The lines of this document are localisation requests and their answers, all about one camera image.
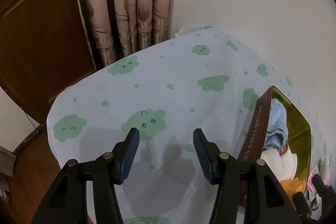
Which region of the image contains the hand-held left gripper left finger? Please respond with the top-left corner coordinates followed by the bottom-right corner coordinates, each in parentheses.
top-left (31, 127), bottom-right (140, 224)

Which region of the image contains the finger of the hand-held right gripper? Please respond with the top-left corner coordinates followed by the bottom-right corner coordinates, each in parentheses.
top-left (293, 191), bottom-right (313, 219)
top-left (311, 174), bottom-right (336, 199)

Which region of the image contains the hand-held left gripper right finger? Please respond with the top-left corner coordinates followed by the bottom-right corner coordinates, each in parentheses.
top-left (193, 128), bottom-right (302, 224)

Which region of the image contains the white pink wet wipes packet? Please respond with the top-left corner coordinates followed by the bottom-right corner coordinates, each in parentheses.
top-left (309, 158), bottom-right (332, 212)

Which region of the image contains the orange squishy animal toy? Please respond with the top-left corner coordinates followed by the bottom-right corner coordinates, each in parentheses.
top-left (280, 177), bottom-right (305, 199)

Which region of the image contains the white sock with red label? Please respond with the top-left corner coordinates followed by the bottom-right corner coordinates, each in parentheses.
top-left (261, 143), bottom-right (298, 179)

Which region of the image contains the red tin box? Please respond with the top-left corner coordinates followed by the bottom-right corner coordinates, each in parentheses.
top-left (236, 86), bottom-right (315, 205)

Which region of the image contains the blue towel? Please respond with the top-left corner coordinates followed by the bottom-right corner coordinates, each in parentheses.
top-left (264, 98), bottom-right (288, 148)

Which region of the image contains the green cloud print bedsheet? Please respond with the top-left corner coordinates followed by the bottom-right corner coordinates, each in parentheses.
top-left (47, 27), bottom-right (336, 224)

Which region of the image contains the white board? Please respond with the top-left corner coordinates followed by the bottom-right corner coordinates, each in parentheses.
top-left (0, 87), bottom-right (44, 154)

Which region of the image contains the beige printed curtain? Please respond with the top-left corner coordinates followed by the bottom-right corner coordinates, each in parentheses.
top-left (70, 0), bottom-right (179, 67)

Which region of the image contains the brown wooden door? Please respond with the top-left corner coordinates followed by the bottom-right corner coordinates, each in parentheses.
top-left (0, 0), bottom-right (98, 122)

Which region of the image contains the thin black wire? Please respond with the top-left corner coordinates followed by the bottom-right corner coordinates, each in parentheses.
top-left (24, 110), bottom-right (40, 131)

